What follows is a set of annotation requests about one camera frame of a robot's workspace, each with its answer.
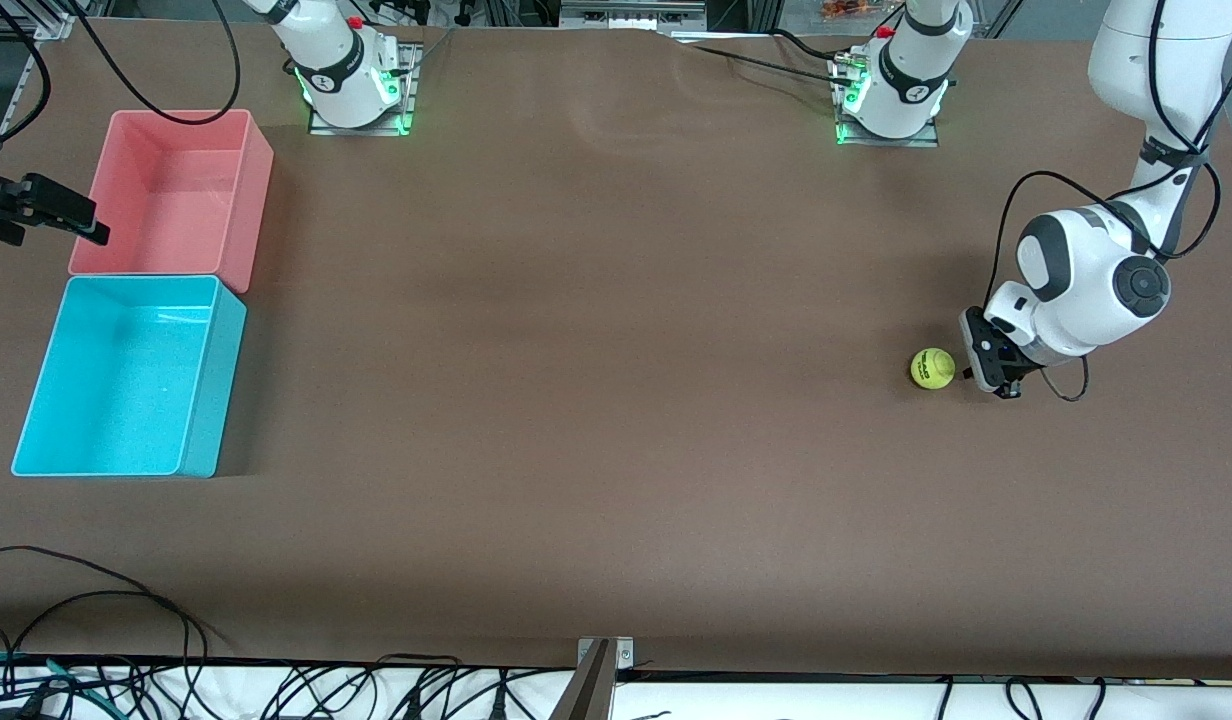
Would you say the yellow tennis ball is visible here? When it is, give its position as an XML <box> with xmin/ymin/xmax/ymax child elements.
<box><xmin>910</xmin><ymin>347</ymin><xmax>957</xmax><ymax>391</ymax></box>

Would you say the black hanging cable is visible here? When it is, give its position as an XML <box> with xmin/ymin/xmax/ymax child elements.
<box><xmin>0</xmin><ymin>0</ymin><xmax>52</xmax><ymax>161</ymax></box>

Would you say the black base cable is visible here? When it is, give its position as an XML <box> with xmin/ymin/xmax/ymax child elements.
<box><xmin>688</xmin><ymin>42</ymin><xmax>845</xmax><ymax>86</ymax></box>
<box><xmin>771</xmin><ymin>28</ymin><xmax>852</xmax><ymax>66</ymax></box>

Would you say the pink plastic bin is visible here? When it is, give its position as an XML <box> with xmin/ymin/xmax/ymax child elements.
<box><xmin>68</xmin><ymin>108</ymin><xmax>275</xmax><ymax>295</ymax></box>

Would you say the grey metal box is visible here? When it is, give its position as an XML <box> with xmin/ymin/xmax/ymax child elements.
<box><xmin>559</xmin><ymin>0</ymin><xmax>707</xmax><ymax>31</ymax></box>

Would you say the silver metal bracket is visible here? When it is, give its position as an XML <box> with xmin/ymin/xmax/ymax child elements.
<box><xmin>577</xmin><ymin>637</ymin><xmax>635</xmax><ymax>669</ymax></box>

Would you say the aluminium profile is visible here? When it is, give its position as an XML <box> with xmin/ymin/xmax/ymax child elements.
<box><xmin>0</xmin><ymin>0</ymin><xmax>77</xmax><ymax>41</ymax></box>

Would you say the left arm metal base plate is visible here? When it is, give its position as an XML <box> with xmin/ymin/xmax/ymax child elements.
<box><xmin>834</xmin><ymin>55</ymin><xmax>942</xmax><ymax>149</ymax></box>

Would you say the blue plastic bin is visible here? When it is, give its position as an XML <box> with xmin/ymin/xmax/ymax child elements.
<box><xmin>11</xmin><ymin>275</ymin><xmax>248</xmax><ymax>479</ymax></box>

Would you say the arched thin black cable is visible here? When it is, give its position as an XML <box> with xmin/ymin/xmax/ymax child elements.
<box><xmin>0</xmin><ymin>590</ymin><xmax>212</xmax><ymax>691</ymax></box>

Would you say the long thin black cable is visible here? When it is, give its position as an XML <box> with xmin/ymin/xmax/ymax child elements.
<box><xmin>0</xmin><ymin>545</ymin><xmax>239</xmax><ymax>651</ymax></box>

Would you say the dark grey metal beam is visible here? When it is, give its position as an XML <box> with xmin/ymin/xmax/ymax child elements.
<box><xmin>548</xmin><ymin>640</ymin><xmax>617</xmax><ymax>720</ymax></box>

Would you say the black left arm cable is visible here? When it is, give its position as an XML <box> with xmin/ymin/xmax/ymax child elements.
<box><xmin>991</xmin><ymin>0</ymin><xmax>1232</xmax><ymax>403</ymax></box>

